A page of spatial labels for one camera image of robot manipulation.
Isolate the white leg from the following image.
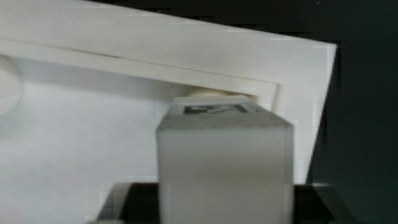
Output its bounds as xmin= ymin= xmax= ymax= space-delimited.
xmin=156 ymin=96 xmax=293 ymax=224

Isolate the white square table top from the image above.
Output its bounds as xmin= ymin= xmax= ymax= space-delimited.
xmin=0 ymin=0 xmax=336 ymax=224

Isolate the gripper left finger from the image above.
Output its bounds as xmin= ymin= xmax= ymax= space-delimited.
xmin=87 ymin=183 xmax=160 ymax=224

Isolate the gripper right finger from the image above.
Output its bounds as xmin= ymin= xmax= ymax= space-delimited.
xmin=293 ymin=184 xmax=355 ymax=224

